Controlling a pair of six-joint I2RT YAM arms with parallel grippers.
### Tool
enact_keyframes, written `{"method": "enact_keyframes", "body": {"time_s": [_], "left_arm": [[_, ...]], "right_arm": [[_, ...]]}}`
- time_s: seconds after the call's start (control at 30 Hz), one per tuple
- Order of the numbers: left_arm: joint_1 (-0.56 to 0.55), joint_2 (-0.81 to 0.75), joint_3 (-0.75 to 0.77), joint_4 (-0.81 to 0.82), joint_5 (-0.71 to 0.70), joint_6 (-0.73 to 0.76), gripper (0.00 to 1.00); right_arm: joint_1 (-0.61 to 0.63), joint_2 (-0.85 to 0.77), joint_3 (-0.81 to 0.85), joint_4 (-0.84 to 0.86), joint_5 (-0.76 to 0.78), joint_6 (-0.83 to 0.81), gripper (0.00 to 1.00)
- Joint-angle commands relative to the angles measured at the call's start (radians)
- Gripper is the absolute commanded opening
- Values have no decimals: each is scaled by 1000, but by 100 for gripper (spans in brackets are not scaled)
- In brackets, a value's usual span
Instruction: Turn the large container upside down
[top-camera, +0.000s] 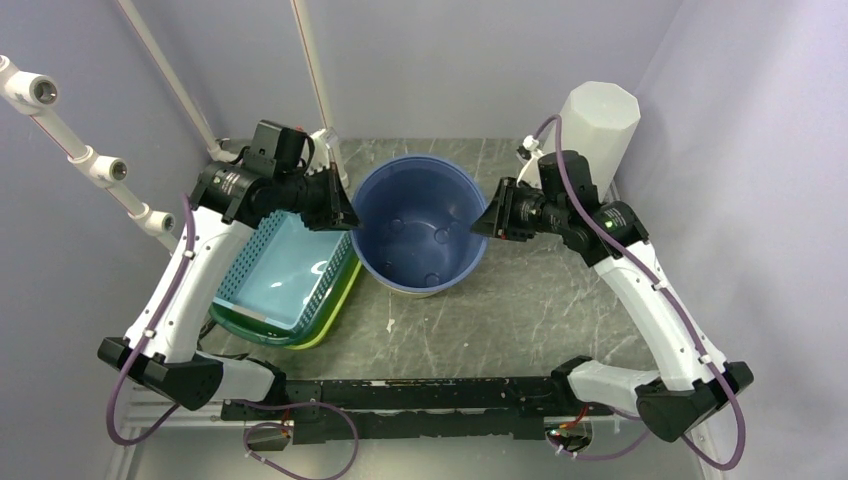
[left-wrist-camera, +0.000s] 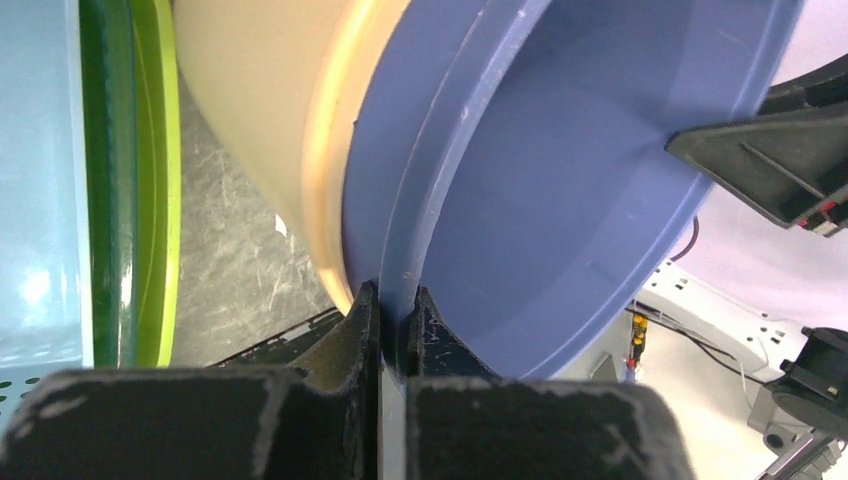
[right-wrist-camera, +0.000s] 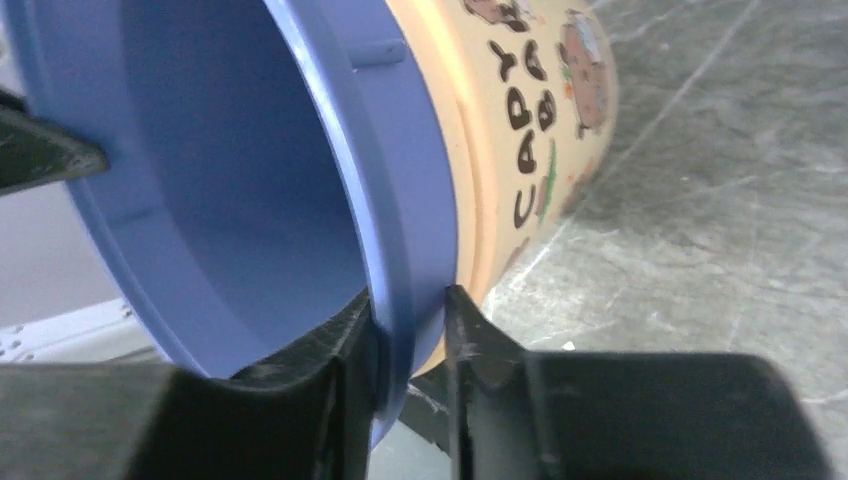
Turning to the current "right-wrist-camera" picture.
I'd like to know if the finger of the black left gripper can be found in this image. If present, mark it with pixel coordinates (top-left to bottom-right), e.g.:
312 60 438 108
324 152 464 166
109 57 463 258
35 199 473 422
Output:
1 89 109 196

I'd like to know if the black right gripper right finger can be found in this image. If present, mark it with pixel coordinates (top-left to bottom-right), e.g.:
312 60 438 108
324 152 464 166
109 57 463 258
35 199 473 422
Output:
445 286 835 479

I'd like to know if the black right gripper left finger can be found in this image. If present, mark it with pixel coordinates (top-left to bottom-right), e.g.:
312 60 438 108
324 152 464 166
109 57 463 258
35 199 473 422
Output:
1 293 376 479

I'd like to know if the blue bucket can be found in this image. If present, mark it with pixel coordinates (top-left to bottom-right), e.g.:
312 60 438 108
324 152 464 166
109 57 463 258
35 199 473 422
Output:
1 1 458 442

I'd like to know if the cream cartoon bucket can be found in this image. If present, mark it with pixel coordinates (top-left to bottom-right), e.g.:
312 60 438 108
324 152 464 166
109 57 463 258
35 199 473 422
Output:
385 0 620 378

